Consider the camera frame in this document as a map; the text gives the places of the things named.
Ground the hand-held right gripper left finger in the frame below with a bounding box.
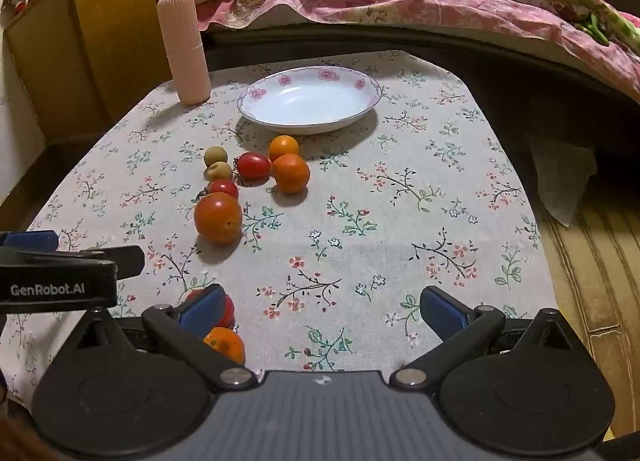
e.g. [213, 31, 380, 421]
[62, 283, 259, 392]

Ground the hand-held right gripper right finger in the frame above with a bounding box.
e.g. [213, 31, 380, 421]
[390, 285, 581, 390]

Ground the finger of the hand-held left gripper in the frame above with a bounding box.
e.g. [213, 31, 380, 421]
[0, 231, 60, 249]
[59, 245, 146, 283]

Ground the orange mandarin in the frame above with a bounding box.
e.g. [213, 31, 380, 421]
[268, 135, 300, 162]
[272, 153, 311, 194]
[202, 327, 246, 366]

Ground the large red tomato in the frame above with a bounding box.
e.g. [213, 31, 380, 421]
[194, 192, 244, 245]

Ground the white pink-flowered plate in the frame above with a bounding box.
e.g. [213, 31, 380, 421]
[237, 67, 384, 136]

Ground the floral tablecloth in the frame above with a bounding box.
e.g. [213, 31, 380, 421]
[0, 50, 560, 407]

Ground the white paper sheet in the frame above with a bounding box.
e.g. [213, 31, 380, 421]
[527, 136, 598, 228]

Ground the wooden cabinet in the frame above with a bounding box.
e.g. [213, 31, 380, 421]
[2, 0, 273, 142]

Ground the pink ribbed cylinder container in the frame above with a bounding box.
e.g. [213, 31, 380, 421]
[156, 0, 212, 106]

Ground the pink floral blanket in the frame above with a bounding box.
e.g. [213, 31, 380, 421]
[192, 0, 640, 104]

